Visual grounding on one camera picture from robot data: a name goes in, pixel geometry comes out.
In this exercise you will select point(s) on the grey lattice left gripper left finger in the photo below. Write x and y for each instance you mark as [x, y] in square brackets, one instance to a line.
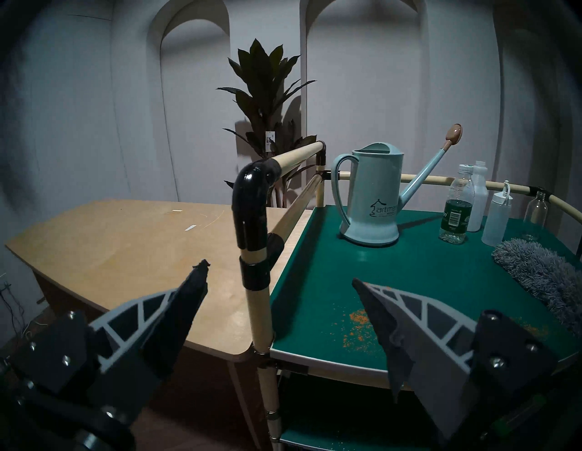
[150, 318]

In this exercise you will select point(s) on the grey lattice left gripper right finger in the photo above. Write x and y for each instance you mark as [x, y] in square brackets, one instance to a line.
[423, 336]

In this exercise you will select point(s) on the grey fluffy duster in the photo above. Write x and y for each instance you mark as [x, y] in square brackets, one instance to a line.
[541, 273]

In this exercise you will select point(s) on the green shelf cart beige rails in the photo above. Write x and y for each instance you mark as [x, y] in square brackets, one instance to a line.
[409, 273]

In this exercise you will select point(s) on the orange dust powder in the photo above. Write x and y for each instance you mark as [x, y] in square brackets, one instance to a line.
[359, 318]

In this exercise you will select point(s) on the light wooden table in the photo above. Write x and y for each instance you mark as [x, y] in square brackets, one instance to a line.
[136, 254]

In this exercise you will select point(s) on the clear water bottle green label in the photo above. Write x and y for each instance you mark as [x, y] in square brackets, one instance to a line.
[456, 218]

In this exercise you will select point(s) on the translucent squeeze bottle with cap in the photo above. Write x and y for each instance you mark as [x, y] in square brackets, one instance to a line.
[495, 222]

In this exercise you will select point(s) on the white opaque plastic bottle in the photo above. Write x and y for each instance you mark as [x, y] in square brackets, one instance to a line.
[478, 200]

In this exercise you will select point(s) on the teal watering can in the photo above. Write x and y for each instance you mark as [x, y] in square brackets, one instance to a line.
[377, 195]

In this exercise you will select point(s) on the small clear glass bottle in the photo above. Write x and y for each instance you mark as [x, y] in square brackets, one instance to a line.
[536, 213]

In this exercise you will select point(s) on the white plant label tag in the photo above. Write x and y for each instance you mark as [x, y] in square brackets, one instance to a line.
[270, 141]

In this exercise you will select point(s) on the dark green leafy plant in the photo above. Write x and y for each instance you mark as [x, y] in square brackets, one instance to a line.
[263, 72]

